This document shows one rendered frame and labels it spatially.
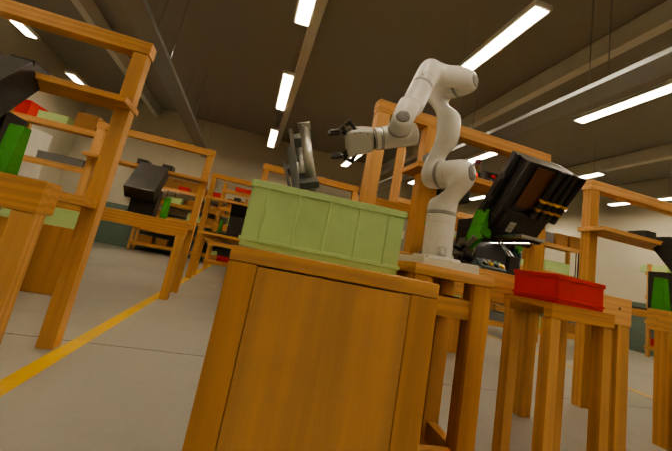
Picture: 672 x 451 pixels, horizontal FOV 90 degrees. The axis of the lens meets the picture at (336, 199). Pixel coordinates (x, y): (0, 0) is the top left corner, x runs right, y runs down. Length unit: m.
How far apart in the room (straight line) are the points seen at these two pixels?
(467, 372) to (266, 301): 0.83
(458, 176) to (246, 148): 11.08
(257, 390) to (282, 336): 0.13
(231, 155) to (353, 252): 11.38
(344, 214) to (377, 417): 0.48
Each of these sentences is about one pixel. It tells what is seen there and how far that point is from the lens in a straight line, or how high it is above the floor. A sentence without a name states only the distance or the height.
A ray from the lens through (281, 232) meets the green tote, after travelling 0.86.
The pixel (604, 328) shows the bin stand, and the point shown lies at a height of 0.74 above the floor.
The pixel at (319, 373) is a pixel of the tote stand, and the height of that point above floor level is 0.54.
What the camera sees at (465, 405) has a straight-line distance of 1.44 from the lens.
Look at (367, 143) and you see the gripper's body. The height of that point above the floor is 1.23.
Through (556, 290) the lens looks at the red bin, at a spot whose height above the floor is 0.85.
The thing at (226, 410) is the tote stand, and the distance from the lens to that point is 0.91.
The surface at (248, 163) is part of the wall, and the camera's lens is 12.08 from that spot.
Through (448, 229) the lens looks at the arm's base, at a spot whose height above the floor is 1.01.
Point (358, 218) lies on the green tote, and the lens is 0.88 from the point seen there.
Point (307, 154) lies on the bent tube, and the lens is 0.98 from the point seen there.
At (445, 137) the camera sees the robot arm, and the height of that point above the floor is 1.39.
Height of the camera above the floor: 0.80
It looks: 10 degrees up
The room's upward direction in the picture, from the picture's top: 11 degrees clockwise
